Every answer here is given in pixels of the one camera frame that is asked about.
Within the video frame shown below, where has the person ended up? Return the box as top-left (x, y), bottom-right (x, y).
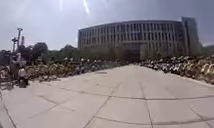
top-left (8, 52), bottom-right (25, 88)

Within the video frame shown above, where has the row of trees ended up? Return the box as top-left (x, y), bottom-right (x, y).
top-left (0, 42), bottom-right (214, 66)

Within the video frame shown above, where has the large curved grey building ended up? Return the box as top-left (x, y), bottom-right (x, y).
top-left (77, 16), bottom-right (201, 58)

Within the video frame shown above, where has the row of parked bicycles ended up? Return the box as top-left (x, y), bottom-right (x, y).
top-left (0, 57), bottom-right (126, 89)
top-left (138, 54), bottom-right (214, 86)

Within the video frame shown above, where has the grey concrete slab pavement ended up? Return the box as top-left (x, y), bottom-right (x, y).
top-left (0, 63), bottom-right (214, 128)

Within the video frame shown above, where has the tall pole structure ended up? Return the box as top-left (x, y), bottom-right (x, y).
top-left (11, 27), bottom-right (25, 54)

